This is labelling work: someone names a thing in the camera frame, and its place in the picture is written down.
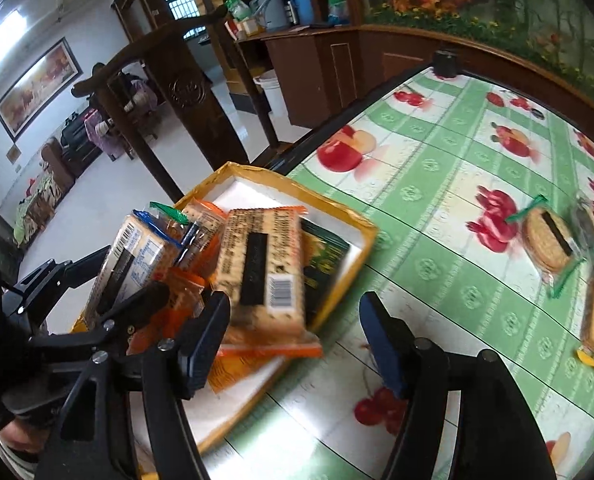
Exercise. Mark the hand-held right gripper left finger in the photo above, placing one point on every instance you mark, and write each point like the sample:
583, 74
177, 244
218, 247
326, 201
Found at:
204, 345

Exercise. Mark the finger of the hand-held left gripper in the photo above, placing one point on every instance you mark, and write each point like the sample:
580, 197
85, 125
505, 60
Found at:
142, 302
62, 280

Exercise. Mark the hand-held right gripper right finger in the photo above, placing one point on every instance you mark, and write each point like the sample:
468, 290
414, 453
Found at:
384, 350

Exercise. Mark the blue cracker packet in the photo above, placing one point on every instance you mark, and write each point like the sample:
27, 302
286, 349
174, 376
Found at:
137, 255

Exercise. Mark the small orange cracker packet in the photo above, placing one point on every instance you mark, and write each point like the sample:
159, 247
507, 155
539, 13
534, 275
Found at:
204, 220

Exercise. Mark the yellow cardboard box tray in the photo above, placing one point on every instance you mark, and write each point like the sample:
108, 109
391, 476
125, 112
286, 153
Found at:
247, 190

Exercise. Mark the person's left forearm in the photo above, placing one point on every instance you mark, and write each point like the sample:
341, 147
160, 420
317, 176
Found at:
12, 455

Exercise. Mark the floral covered table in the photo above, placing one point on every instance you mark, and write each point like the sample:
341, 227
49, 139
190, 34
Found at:
37, 207

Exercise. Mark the brown armchair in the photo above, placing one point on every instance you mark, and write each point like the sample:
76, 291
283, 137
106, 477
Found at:
57, 165

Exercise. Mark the dark sofa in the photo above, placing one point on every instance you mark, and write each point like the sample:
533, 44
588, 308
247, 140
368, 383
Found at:
79, 145

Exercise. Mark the green fruit-print tablecloth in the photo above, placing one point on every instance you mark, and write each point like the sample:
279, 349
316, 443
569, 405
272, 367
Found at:
427, 200

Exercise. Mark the round cracker packet green ends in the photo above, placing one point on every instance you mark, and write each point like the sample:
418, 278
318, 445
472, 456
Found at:
539, 245

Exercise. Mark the dark wooden chair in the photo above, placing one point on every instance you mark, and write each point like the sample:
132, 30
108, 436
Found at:
192, 95

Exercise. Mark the grey snack packet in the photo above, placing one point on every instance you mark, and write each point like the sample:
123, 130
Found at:
584, 222

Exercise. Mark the white plastic bucket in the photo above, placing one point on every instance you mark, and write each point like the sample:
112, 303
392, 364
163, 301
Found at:
271, 95

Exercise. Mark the brown wooden cabinet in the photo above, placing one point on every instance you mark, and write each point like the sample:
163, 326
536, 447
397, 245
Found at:
317, 70

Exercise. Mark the small orange box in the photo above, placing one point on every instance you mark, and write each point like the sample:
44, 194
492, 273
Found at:
244, 27

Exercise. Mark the black table clamp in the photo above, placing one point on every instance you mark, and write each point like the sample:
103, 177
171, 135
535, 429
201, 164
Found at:
446, 62

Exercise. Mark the barred window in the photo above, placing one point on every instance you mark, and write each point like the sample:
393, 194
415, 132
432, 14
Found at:
181, 7

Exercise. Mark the green snack bag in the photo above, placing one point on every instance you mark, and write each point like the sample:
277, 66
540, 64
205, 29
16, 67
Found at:
238, 10

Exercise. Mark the grey kettle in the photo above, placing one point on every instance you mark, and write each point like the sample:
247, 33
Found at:
272, 7

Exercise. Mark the blue thermos flask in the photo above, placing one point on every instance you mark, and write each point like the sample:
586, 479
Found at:
303, 0

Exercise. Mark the small wall plaque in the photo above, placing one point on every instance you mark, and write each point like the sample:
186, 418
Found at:
12, 154

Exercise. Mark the framed wall painting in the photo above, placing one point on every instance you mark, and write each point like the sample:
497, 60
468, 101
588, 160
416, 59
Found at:
37, 87

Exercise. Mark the garden wall mural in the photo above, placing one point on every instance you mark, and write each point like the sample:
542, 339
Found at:
502, 5

